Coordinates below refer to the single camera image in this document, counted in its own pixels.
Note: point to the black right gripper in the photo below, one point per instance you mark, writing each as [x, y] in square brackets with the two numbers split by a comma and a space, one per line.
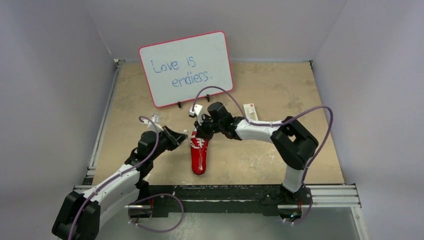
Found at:
[205, 126]

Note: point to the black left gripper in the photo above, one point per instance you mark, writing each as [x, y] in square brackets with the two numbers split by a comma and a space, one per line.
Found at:
[177, 138]

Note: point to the white shoelace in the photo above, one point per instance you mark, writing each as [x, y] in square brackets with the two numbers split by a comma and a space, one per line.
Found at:
[198, 145]

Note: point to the red canvas sneaker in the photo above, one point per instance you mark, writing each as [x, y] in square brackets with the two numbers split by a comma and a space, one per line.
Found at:
[199, 154]

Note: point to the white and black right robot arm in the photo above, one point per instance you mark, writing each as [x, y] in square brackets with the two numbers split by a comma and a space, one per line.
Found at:
[294, 143]

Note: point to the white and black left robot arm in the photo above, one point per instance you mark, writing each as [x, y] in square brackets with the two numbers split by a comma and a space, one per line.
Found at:
[82, 215]

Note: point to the small white cardboard box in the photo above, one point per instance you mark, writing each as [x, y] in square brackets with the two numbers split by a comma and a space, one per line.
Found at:
[250, 112]

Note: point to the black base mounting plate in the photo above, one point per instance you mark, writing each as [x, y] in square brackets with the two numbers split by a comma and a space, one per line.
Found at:
[269, 200]

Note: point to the pink framed whiteboard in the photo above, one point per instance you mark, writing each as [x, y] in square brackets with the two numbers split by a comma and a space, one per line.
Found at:
[180, 70]

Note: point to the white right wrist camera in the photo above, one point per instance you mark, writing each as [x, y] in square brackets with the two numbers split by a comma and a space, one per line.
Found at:
[196, 112]

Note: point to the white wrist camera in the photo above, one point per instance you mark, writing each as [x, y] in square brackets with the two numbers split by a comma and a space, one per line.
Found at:
[154, 124]
[196, 112]

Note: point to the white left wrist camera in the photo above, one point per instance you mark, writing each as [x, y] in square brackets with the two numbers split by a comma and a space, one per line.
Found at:
[154, 124]

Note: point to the aluminium frame rail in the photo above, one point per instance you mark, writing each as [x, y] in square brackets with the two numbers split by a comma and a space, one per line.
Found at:
[334, 196]

